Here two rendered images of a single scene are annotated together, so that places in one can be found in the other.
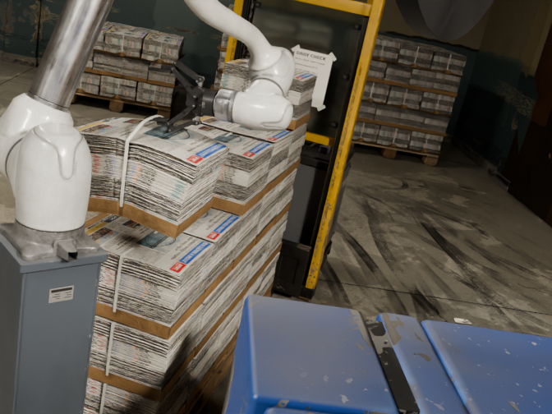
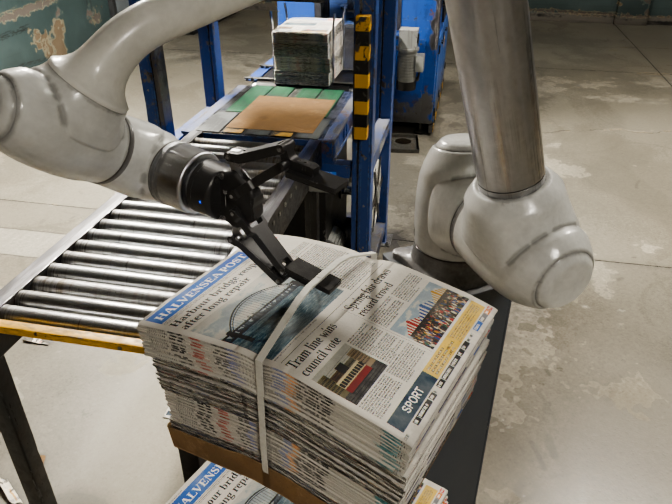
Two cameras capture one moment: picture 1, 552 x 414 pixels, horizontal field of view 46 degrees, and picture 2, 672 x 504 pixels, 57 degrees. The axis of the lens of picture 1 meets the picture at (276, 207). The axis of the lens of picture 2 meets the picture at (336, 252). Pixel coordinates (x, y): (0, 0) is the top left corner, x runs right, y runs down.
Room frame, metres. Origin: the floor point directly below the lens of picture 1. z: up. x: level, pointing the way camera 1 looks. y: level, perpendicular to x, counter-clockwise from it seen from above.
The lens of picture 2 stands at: (2.45, 0.64, 1.66)
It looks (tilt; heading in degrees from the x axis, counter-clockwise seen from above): 31 degrees down; 200
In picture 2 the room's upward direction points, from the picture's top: straight up
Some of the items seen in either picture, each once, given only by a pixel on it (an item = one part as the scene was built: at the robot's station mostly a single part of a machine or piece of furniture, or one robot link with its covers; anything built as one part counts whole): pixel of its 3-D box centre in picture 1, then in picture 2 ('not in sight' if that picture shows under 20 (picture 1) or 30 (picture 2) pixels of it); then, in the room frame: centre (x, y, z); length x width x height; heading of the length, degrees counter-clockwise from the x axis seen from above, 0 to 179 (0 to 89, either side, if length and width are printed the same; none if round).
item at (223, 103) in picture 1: (227, 105); (189, 179); (1.79, 0.19, 1.32); 0.09 x 0.06 x 0.09; 168
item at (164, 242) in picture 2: not in sight; (161, 244); (1.18, -0.35, 0.77); 0.47 x 0.05 x 0.05; 98
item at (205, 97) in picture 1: (202, 101); (230, 195); (1.81, 0.26, 1.31); 0.09 x 0.07 x 0.08; 78
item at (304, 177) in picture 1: (280, 202); not in sight; (3.80, -0.02, 0.40); 0.69 x 0.55 x 0.80; 78
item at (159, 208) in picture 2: not in sight; (189, 214); (0.99, -0.37, 0.77); 0.47 x 0.05 x 0.05; 98
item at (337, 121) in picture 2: not in sight; (280, 119); (-0.02, -0.51, 0.75); 0.70 x 0.65 x 0.10; 8
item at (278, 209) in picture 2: not in sight; (266, 232); (0.96, -0.12, 0.74); 1.34 x 0.05 x 0.12; 8
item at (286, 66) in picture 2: not in sight; (309, 50); (-0.58, -0.59, 0.93); 0.38 x 0.30 x 0.26; 8
